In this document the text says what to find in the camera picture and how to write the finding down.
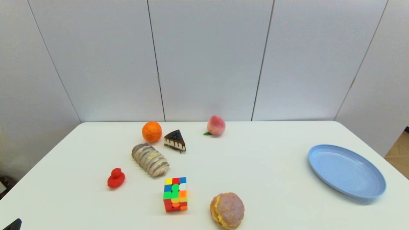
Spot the dark equipment on floor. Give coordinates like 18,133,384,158
0,176,14,199

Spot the blue plastic plate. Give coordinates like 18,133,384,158
308,144,386,199

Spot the striped bread roll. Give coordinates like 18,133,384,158
132,143,170,178

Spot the orange fruit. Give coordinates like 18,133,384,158
142,121,163,143

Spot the chocolate cake slice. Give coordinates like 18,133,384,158
164,129,186,153

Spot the cream puff bun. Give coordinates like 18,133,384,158
210,192,245,230

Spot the red rubber duck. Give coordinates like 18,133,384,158
107,168,126,189

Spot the multicoloured puzzle cube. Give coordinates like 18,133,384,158
163,177,188,212

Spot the pink peach with leaf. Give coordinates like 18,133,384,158
203,115,226,136

